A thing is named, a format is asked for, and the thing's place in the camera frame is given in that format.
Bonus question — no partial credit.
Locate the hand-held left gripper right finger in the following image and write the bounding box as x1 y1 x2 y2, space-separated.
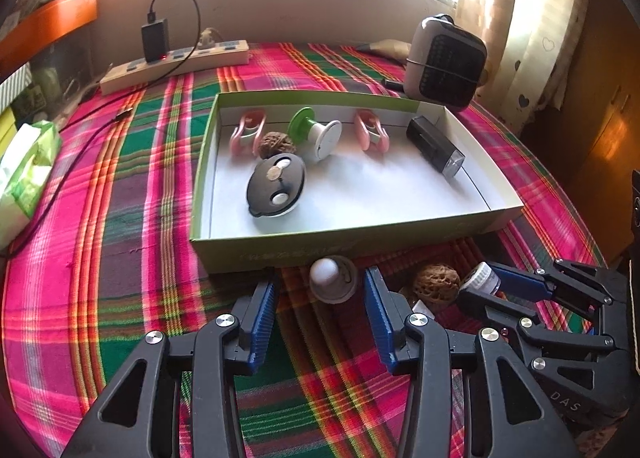
363 265 568 458

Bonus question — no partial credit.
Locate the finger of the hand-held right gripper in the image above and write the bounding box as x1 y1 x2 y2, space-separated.
457 288 616 360
487 258 626 324

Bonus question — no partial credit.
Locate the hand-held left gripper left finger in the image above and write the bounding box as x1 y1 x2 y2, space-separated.
60 283 281 458

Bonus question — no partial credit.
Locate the small white jar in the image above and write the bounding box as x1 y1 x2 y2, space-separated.
460 262 502 296

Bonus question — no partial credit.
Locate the brown walnut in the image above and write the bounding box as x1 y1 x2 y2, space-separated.
257 132 291 159
412 264 460 309

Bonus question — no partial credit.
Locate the white ball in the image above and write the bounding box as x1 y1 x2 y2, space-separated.
307 254 358 306

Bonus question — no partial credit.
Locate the shallow green cardboard box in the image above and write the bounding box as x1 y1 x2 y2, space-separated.
190 90 525 275

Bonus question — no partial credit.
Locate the black round lid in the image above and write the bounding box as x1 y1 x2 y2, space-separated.
245 155 306 220

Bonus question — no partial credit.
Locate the salmon pink clip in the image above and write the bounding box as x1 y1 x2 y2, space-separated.
352 109 391 155

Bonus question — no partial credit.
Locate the pale pink clip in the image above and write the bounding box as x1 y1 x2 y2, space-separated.
229 109 266 156

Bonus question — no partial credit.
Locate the green and white spool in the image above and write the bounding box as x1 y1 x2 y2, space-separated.
287 107 343 164

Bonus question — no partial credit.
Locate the black flashlight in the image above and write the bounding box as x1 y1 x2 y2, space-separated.
406 115 467 180

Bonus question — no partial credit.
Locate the plaid blanket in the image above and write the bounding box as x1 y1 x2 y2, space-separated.
0 40 608 458

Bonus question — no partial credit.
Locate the wooden cabinet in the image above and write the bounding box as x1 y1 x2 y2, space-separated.
520 0 640 259

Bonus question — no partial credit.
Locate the grey space heater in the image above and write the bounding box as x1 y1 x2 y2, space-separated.
402 13 488 113

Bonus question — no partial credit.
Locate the beige cloth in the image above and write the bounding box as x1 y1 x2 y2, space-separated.
356 38 413 61

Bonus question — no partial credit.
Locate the heart print curtain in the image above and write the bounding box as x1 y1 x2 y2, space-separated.
452 0 591 129

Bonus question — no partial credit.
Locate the beige power strip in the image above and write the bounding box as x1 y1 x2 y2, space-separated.
99 40 250 96

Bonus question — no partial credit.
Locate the green wet wipes pack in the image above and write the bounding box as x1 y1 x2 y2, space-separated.
0 120 63 249

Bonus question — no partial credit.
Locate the black charger adapter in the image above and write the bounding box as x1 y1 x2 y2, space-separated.
141 22 168 63

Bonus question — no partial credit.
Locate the yellow-green box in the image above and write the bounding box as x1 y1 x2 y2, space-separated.
0 108 21 149

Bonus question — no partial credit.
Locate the black charger cable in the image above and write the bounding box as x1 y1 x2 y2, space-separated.
0 0 202 259

